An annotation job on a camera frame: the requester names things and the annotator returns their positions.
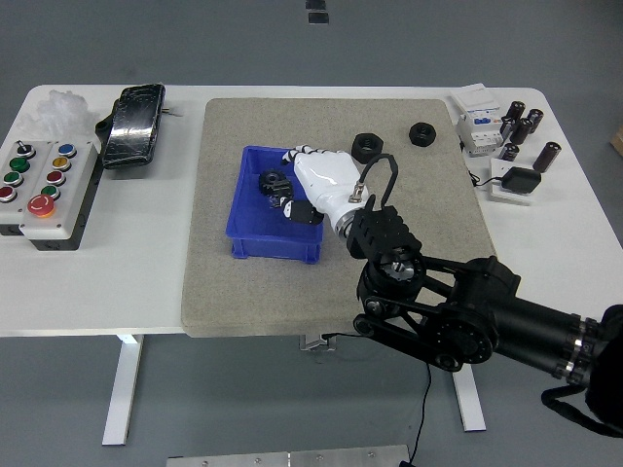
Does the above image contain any black film-wrapped pedal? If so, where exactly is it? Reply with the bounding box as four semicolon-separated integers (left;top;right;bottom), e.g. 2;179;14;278
93;83;166;171

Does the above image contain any black floor cable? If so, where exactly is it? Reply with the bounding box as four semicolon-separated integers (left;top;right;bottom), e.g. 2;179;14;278
321;332;434;467

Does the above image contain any grey-brown mat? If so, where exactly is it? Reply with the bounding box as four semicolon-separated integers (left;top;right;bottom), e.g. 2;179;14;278
180;97;497;338

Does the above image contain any blue plastic box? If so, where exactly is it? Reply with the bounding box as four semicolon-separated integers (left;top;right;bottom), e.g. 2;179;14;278
225;144;328;265

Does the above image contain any white table leg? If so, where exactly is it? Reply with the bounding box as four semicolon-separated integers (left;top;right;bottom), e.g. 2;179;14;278
448;367;488;433
100;334;145;447

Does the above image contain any clear plastic wrap bundle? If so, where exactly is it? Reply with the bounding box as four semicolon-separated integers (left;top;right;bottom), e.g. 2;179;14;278
18;89;96;142

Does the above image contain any white emergency-stop control box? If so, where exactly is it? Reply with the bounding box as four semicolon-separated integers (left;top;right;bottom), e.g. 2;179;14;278
18;140;101;253

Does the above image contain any white circuit breaker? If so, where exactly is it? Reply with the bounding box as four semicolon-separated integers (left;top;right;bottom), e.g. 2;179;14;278
447;82;505;158

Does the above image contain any small black hex nut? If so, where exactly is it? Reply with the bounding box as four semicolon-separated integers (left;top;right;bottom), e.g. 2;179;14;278
407;121;438;146

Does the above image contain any large black hex nut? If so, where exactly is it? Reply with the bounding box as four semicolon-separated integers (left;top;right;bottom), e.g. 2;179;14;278
350;131;385;164

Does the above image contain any grey metal table bracket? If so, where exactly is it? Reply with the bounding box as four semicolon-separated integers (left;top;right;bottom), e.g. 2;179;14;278
299;333;338;352

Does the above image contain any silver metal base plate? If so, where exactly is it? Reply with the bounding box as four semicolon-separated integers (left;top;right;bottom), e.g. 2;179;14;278
165;444;413;467

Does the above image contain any white four-button control box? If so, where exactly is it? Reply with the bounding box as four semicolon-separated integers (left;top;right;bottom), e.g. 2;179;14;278
0;139;50;238

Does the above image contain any large black gear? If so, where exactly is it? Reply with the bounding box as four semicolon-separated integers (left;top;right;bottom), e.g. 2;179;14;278
256;167;294;200

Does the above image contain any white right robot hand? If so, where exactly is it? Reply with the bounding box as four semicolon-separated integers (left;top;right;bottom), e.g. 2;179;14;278
279;144;374;234

